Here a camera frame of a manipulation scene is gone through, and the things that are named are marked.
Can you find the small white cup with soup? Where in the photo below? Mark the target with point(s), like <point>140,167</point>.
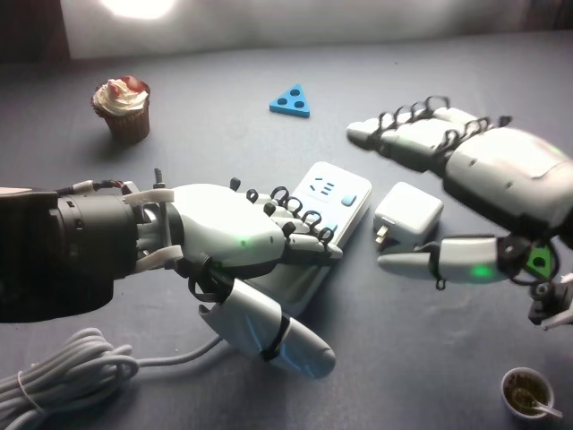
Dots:
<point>524,392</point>

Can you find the white charger plug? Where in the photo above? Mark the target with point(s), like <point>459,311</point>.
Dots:
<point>409,210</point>

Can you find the green triangle block with holes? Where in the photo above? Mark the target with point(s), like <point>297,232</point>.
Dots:
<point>539,260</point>

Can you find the white power strip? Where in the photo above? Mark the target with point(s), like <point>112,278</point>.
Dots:
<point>344,188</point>

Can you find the small white spoon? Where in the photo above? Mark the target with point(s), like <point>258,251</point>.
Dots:
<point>548,410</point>

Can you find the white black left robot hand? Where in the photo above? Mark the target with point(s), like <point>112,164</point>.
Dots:
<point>224,215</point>

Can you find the toy cupcake with white cream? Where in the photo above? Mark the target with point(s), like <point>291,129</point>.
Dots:
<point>123,112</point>

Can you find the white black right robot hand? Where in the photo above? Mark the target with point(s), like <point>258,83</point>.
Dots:
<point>501,179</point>

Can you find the white backdrop sheet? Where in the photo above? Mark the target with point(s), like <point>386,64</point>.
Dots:
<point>313,22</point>

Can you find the grey table cloth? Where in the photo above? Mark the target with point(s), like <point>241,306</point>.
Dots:
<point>224,134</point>

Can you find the blue triangle block with holes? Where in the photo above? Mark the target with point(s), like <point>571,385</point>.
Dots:
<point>290,104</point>

